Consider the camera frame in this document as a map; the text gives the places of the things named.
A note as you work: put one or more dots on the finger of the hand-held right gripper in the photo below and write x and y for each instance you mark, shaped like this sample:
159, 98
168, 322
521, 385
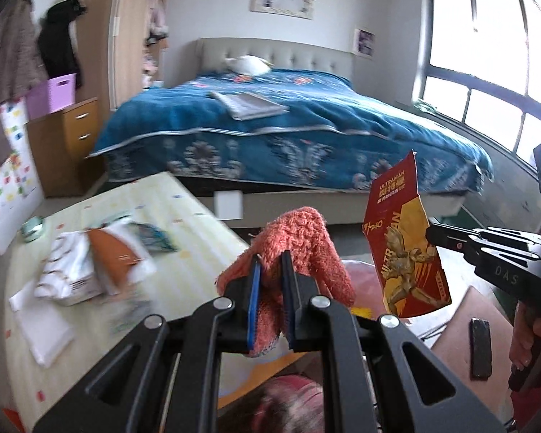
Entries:
451, 239

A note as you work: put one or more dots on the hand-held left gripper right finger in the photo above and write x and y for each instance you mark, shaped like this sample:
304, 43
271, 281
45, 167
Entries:
288, 306

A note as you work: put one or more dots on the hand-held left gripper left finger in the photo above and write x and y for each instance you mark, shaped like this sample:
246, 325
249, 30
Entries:
254, 311

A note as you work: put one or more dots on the red yellow snack packet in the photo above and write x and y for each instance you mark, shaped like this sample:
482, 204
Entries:
401, 243

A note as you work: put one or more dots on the coral fuzzy cloth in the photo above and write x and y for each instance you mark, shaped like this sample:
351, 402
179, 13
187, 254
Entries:
306, 243

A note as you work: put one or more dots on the clear teal plastic packet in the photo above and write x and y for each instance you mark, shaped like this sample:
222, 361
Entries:
155, 238

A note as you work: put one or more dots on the person's right hand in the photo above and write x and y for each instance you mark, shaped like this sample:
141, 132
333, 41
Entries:
523, 343

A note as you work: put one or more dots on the black phone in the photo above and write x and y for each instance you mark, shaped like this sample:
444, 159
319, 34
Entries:
481, 347

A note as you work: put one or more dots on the yellow striped mat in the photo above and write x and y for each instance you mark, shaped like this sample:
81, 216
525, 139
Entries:
180, 279

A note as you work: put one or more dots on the brown cardboard sheet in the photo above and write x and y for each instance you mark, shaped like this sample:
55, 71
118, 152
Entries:
455, 343

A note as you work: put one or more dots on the person's red patterned pants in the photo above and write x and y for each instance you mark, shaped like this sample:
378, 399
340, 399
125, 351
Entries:
279, 406

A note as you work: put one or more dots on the orange white packet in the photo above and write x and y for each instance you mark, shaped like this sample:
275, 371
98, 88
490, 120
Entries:
112, 252

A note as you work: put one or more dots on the blue floral blanket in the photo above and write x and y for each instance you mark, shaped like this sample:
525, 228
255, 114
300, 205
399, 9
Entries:
324, 131

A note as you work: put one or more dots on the window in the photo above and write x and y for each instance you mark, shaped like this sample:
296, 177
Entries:
478, 54

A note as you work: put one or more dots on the white printed packet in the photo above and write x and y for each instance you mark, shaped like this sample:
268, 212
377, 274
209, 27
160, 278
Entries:
65, 270

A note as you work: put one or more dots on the folded grey cloth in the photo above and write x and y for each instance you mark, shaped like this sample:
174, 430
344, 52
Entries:
248, 104

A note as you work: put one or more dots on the white paper sheets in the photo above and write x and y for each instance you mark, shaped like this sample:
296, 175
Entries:
43, 329

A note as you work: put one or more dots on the green round tin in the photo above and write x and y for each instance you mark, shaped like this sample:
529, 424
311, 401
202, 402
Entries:
32, 228

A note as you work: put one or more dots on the white plush toy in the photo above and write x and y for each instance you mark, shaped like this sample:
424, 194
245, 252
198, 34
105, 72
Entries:
248, 65

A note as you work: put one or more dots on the wooden nightstand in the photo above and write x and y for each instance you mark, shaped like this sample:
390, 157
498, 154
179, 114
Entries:
67, 149

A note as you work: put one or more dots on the beige upholstered bed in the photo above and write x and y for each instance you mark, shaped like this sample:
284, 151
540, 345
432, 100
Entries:
275, 56

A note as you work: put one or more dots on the white dotted foam mat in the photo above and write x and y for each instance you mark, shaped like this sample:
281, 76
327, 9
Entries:
6, 189

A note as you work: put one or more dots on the purple storage box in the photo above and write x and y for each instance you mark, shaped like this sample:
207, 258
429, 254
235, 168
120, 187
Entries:
54, 94

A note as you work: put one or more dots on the wooden wardrobe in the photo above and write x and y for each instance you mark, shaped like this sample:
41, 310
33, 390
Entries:
128, 31

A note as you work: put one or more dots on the pink clothes in wardrobe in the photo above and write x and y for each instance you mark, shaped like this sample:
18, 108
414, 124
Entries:
155, 13

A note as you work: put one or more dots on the black coat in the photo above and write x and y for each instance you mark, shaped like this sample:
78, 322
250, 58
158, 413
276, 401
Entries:
58, 40

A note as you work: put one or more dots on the brown padded coat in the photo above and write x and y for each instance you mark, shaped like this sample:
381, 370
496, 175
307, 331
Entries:
9, 63

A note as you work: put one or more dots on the white label on bed frame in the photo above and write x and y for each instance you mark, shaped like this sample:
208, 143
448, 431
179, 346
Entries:
228, 205

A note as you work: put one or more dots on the small wall picture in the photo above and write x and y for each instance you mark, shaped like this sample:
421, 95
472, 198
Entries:
364, 43

